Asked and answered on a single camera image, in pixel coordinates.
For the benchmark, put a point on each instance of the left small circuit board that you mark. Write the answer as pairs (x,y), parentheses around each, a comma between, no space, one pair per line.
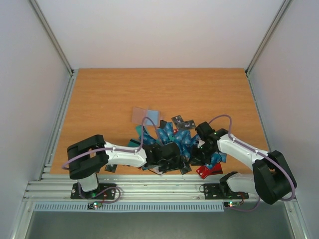
(94,205)

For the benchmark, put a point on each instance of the small circuit board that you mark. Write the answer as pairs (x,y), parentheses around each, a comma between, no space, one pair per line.
(231,204)
(94,205)

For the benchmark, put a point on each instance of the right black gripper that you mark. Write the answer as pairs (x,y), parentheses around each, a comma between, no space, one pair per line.
(199,157)

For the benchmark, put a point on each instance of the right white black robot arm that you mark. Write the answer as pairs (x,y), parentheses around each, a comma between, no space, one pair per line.
(271,178)

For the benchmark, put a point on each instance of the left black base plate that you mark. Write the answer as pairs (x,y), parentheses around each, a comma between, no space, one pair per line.
(104,191)

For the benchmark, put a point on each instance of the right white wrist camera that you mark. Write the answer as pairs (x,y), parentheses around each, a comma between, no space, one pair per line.
(200,143)

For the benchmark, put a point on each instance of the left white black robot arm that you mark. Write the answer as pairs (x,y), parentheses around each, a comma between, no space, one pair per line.
(87,157)

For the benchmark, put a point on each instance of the red card magnetic stripe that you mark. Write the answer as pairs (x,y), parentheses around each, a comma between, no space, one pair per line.
(216,169)

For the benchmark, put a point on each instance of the black card far right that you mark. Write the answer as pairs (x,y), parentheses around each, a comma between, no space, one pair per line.
(187,125)

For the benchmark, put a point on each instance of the red card front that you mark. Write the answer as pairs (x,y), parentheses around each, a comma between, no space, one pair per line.
(203,172)

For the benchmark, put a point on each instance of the right small circuit board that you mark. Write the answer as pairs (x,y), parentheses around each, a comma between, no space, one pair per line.
(231,204)

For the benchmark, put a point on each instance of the white card with red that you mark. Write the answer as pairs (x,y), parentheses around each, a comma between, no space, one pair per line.
(156,172)

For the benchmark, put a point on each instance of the grey slotted cable duct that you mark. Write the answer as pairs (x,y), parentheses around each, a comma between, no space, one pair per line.
(130,207)

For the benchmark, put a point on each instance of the teal card magnetic stripe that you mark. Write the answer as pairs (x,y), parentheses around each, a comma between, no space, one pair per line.
(134,143)

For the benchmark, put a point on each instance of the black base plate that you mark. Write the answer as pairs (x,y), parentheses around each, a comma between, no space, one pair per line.
(104,191)
(214,191)

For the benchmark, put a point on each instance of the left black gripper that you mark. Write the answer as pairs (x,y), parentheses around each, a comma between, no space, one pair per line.
(177,165)

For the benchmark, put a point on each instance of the blue card right edge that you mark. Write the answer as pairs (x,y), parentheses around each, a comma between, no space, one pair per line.
(218,157)

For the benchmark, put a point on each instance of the black card top right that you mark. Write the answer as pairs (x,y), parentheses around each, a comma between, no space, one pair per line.
(177,120)

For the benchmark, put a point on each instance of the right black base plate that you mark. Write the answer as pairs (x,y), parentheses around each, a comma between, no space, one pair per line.
(214,191)

